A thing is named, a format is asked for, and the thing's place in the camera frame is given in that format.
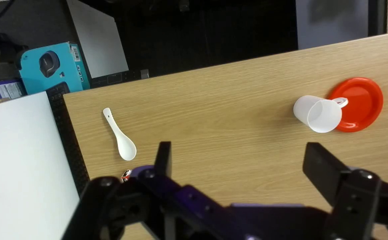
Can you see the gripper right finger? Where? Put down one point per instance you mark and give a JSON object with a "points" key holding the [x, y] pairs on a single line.
{"points": [[350, 186]]}

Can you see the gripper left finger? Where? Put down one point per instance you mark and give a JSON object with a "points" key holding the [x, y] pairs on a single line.
{"points": [[167, 203]]}

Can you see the white plastic mug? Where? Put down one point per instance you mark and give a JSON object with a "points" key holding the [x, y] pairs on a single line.
{"points": [[320, 113]]}

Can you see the red plastic plate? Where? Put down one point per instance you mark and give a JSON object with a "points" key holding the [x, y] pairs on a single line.
{"points": [[360, 100]]}

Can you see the small red white object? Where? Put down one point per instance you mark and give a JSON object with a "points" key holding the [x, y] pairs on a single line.
{"points": [[126, 175]]}

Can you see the white plastic spoon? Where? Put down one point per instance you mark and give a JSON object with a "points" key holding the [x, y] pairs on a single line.
{"points": [[122, 140]]}

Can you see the black perforated panel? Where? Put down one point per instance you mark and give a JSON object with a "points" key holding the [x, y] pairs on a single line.
{"points": [[67, 133]]}

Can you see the white board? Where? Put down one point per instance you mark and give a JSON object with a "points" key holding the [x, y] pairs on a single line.
{"points": [[20, 166]]}

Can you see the teal product box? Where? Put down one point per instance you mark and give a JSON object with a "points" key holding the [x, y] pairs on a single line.
{"points": [[52, 68]]}

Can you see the white panel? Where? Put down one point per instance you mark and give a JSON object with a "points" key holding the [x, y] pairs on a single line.
{"points": [[97, 40]]}

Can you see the purple product box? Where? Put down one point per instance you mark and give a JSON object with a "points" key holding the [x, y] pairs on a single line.
{"points": [[2, 90]]}

